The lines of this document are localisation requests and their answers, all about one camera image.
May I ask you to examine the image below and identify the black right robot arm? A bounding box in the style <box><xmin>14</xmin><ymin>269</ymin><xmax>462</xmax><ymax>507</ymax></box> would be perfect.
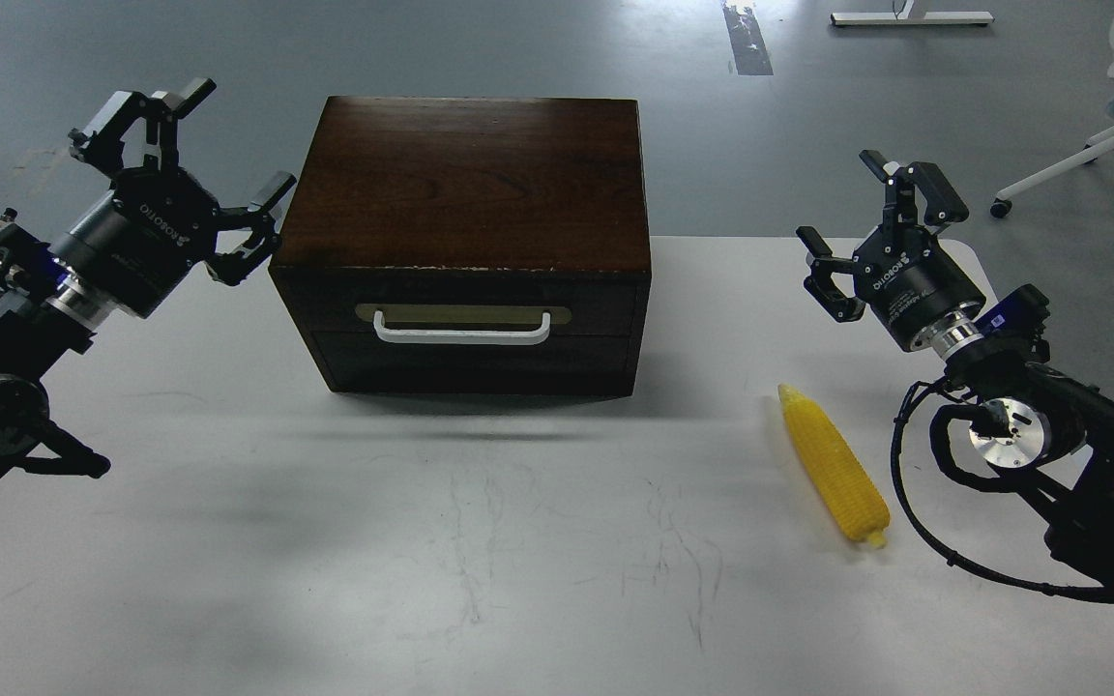
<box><xmin>797</xmin><ymin>150</ymin><xmax>1114</xmax><ymax>604</ymax></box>

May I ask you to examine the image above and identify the white desk foot bar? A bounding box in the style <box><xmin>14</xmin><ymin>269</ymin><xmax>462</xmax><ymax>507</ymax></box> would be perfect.
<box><xmin>830</xmin><ymin>1</ymin><xmax>995</xmax><ymax>28</ymax></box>

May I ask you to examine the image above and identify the yellow corn cob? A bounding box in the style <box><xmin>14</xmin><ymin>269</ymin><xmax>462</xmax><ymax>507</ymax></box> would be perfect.
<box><xmin>776</xmin><ymin>383</ymin><xmax>892</xmax><ymax>549</ymax></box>

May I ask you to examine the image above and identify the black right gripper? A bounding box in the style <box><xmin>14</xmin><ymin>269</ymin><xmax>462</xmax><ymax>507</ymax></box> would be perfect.
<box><xmin>797</xmin><ymin>149</ymin><xmax>985</xmax><ymax>352</ymax></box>

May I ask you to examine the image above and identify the wooden drawer with white handle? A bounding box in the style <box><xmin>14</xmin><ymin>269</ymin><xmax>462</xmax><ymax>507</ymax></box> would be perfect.
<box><xmin>273</xmin><ymin>273</ymin><xmax>649</xmax><ymax>336</ymax></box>

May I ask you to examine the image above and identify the dark wooden drawer cabinet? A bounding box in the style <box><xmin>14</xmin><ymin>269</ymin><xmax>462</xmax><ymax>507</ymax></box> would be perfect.
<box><xmin>270</xmin><ymin>96</ymin><xmax>653</xmax><ymax>398</ymax></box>

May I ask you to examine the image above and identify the black tape strip on floor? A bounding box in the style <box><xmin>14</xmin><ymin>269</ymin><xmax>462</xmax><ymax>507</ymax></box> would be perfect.
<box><xmin>720</xmin><ymin>1</ymin><xmax>775</xmax><ymax>76</ymax></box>

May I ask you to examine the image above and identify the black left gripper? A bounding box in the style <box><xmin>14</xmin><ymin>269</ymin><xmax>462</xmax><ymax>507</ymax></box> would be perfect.
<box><xmin>52</xmin><ymin>76</ymin><xmax>297</xmax><ymax>318</ymax></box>

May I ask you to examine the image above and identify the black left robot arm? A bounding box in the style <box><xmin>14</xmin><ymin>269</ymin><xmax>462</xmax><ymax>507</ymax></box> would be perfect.
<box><xmin>0</xmin><ymin>78</ymin><xmax>296</xmax><ymax>480</ymax></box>

